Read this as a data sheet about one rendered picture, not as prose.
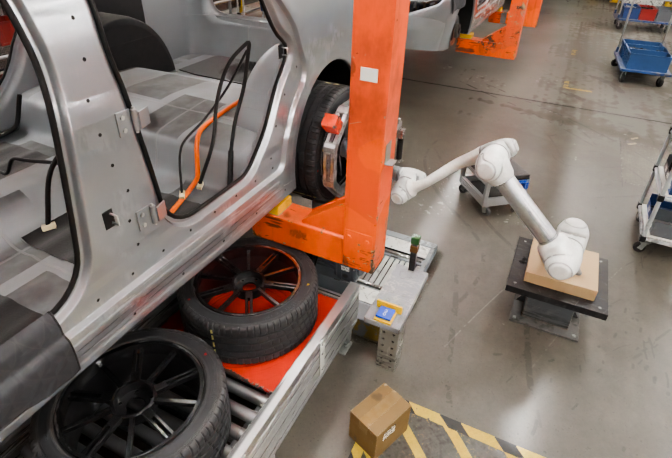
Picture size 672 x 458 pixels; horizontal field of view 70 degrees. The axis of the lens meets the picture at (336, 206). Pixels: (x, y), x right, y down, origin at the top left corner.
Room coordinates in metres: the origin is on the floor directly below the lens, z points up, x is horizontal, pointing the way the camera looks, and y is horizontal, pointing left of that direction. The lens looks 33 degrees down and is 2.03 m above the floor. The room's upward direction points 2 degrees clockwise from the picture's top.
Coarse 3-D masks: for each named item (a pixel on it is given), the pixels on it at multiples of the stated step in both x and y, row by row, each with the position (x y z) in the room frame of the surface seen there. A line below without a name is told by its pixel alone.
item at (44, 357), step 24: (48, 312) 0.99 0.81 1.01; (24, 336) 0.91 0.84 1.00; (48, 336) 0.95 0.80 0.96; (0, 360) 0.84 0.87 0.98; (24, 360) 0.87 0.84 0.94; (48, 360) 0.91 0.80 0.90; (72, 360) 0.96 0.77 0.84; (0, 384) 0.81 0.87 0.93; (24, 384) 0.83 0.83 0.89; (48, 384) 0.88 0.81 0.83; (0, 408) 0.77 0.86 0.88; (24, 408) 0.81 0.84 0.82
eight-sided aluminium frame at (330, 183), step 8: (344, 104) 2.41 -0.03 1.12; (336, 112) 2.35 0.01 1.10; (344, 112) 2.34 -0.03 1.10; (344, 120) 2.31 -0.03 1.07; (344, 128) 2.31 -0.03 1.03; (328, 136) 2.26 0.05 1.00; (336, 136) 2.25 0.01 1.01; (328, 144) 2.23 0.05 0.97; (336, 144) 2.22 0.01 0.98; (328, 152) 2.22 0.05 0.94; (336, 152) 2.22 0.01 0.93; (328, 160) 2.25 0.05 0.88; (336, 160) 2.23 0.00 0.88; (328, 168) 2.25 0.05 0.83; (336, 168) 2.24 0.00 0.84; (328, 176) 2.25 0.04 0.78; (328, 184) 2.22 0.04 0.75; (336, 184) 2.24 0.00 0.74; (344, 184) 2.45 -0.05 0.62; (336, 192) 2.27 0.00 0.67; (344, 192) 2.34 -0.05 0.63
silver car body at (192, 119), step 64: (0, 0) 1.19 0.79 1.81; (64, 0) 1.31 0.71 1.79; (128, 0) 3.55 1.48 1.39; (192, 0) 4.08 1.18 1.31; (320, 0) 2.41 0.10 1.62; (64, 64) 1.23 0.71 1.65; (128, 64) 3.16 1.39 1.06; (192, 64) 3.71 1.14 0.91; (256, 64) 2.48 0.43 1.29; (320, 64) 2.39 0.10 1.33; (0, 128) 2.56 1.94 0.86; (64, 128) 1.18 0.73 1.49; (128, 128) 1.33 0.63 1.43; (192, 128) 2.27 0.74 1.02; (256, 128) 2.24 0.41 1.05; (0, 192) 1.72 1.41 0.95; (64, 192) 1.13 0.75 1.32; (128, 192) 1.28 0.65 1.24; (192, 192) 2.02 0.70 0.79; (256, 192) 1.85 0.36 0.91; (0, 256) 1.48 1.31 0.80; (64, 256) 1.49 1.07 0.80; (128, 256) 1.24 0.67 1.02; (192, 256) 1.45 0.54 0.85; (0, 320) 1.15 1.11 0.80; (64, 320) 1.00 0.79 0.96; (128, 320) 1.17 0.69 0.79; (64, 384) 0.93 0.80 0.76
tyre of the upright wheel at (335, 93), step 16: (320, 80) 2.65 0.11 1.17; (320, 96) 2.41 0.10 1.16; (336, 96) 2.41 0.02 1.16; (304, 112) 2.34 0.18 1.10; (320, 112) 2.31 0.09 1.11; (304, 128) 2.27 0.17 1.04; (320, 128) 2.26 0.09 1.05; (304, 144) 2.23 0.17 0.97; (320, 144) 2.25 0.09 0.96; (304, 160) 2.22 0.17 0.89; (304, 176) 2.22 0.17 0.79; (320, 176) 2.25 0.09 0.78; (304, 192) 2.30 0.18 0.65; (320, 192) 2.26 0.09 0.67
